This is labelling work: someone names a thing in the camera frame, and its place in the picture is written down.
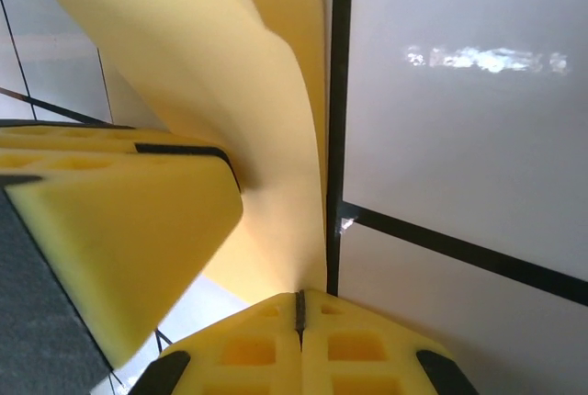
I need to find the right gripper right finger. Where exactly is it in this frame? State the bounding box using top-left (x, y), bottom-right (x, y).
top-left (300, 288), bottom-right (479, 395)

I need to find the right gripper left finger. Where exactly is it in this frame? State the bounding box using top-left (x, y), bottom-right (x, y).
top-left (117, 291), bottom-right (303, 395)

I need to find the yellow paper sheet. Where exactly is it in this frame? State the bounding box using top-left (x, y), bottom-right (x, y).
top-left (36, 0), bottom-right (335, 300)

